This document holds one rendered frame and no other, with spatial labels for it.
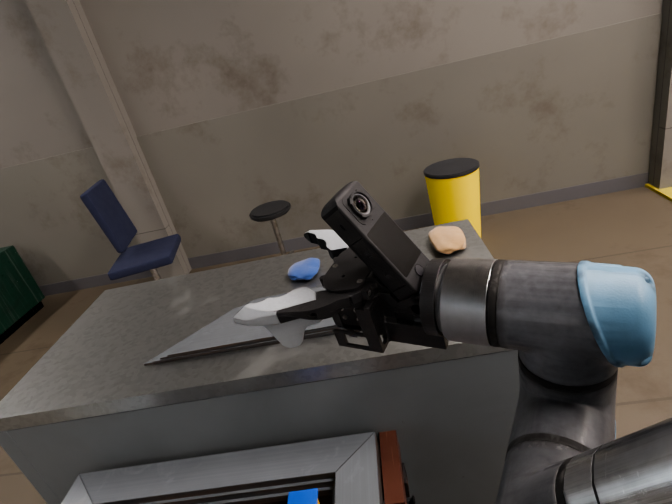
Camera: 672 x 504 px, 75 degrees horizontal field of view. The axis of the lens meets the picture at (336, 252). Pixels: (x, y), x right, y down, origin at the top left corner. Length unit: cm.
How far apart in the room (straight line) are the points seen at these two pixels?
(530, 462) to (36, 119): 449
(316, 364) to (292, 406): 13
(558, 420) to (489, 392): 69
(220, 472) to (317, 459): 23
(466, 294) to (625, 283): 11
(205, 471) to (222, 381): 22
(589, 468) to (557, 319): 10
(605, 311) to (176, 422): 99
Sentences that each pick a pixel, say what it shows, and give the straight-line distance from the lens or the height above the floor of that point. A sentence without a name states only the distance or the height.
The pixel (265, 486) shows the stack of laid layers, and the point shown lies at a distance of 109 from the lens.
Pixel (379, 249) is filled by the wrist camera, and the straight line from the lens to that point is 38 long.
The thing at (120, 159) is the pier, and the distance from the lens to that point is 412.
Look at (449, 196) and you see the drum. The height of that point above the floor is 46.
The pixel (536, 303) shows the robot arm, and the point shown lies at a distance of 36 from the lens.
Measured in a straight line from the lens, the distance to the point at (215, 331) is 119.
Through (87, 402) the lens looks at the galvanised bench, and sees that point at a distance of 123.
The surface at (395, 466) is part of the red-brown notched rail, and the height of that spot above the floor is 83.
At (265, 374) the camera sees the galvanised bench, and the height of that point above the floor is 105.
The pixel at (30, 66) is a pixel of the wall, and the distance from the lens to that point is 452.
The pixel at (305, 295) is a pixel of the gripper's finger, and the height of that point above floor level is 146.
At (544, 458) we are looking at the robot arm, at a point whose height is 137.
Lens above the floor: 167
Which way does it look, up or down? 25 degrees down
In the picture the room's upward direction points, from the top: 14 degrees counter-clockwise
